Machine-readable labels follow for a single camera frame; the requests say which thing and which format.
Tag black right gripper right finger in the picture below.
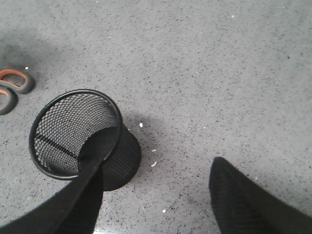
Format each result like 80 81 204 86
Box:
209 157 312 234

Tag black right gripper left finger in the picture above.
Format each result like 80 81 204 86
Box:
0 128 119 234

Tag grey orange handled scissors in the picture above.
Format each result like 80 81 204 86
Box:
0 68 36 115

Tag black mesh metal bucket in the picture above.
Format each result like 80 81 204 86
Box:
29 89 141 191

